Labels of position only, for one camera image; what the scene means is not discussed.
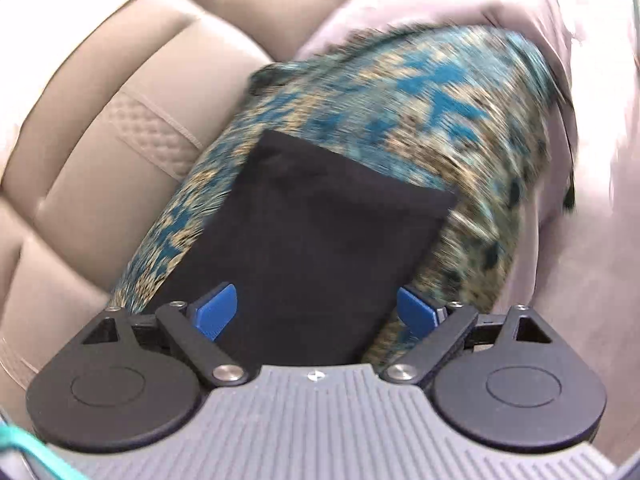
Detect black pants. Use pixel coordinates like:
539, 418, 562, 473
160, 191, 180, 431
151, 131, 457, 367

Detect teal patterned sofa throw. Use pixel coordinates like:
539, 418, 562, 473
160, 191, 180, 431
109, 24, 576, 366

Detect beige leather sofa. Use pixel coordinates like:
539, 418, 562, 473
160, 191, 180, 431
1, 0, 347, 425

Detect pale mauve fabric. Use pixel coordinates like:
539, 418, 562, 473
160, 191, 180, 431
298, 0, 639, 463

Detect teal cable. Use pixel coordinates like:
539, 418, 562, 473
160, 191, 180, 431
0, 421, 87, 480

